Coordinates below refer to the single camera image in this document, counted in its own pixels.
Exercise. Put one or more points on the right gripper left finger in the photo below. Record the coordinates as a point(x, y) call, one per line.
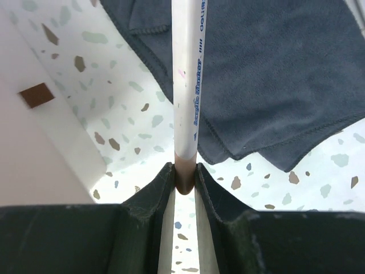
point(132, 237)

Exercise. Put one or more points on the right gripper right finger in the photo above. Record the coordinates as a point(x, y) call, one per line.
point(234, 238)

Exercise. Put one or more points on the white drawer cabinet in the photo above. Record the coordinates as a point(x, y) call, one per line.
point(46, 155)

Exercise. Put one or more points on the brown cap white marker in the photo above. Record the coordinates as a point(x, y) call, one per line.
point(188, 44)

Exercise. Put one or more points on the dark blue cloth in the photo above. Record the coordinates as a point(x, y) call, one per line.
point(279, 77)

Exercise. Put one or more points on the brown drawer pull tab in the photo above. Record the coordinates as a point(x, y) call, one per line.
point(37, 95)

